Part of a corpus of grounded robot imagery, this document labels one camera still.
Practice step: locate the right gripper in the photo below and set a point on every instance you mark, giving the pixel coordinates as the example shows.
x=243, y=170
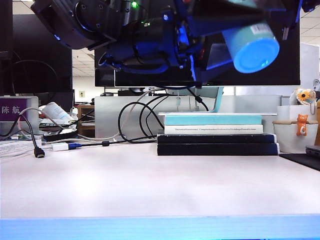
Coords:
x=311, y=4

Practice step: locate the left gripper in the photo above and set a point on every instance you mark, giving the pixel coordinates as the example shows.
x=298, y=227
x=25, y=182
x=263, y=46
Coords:
x=155, y=50

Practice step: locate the teal spray bottle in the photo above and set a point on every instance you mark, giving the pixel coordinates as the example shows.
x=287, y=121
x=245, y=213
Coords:
x=257, y=50

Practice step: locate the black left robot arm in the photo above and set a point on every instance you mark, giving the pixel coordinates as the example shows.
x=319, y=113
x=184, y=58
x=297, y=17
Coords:
x=82, y=20

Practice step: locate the large black monitor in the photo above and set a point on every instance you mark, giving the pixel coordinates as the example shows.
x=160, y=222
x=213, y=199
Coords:
x=287, y=62

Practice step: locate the silver monitor stand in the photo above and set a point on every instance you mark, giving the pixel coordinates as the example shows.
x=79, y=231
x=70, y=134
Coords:
x=218, y=100

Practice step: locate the teal book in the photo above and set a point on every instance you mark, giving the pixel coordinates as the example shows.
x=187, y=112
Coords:
x=212, y=120

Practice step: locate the plush toy with sunflower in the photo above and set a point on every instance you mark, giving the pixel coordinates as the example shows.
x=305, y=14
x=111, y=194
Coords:
x=303, y=95

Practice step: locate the white book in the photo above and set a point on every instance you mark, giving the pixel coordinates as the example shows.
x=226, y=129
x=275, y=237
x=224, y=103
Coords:
x=212, y=129

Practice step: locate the thin black book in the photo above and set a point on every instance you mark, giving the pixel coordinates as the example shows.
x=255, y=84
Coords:
x=212, y=138

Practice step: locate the white square container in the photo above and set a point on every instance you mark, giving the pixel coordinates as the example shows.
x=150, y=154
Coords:
x=287, y=112

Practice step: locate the thick black book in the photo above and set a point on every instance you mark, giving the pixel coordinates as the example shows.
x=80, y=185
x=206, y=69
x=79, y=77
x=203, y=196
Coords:
x=212, y=149

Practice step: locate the orange cat figurine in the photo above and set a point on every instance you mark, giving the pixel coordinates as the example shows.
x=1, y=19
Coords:
x=302, y=125

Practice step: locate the black monitor with white sticker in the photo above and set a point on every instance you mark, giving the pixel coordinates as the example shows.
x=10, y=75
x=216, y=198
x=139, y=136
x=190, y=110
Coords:
x=103, y=77

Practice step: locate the dark grey flat device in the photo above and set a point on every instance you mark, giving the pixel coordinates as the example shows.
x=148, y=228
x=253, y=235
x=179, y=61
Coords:
x=313, y=150

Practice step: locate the black mouse pad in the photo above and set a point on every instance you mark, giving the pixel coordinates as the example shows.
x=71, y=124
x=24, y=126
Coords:
x=305, y=161

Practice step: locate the wooden desk shelf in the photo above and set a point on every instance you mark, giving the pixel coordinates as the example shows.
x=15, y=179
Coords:
x=86, y=130

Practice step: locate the white lotion tube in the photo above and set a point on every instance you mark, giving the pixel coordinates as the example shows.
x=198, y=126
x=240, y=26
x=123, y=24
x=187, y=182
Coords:
x=56, y=111

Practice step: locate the dark monitor back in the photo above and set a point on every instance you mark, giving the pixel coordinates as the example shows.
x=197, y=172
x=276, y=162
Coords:
x=37, y=70

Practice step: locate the black flat panel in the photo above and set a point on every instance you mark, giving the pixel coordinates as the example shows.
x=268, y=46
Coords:
x=6, y=37

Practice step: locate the purple name sign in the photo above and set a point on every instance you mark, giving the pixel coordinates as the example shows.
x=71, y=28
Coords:
x=12, y=110

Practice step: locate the wall socket plate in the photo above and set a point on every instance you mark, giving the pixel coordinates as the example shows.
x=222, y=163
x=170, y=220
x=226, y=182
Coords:
x=82, y=94

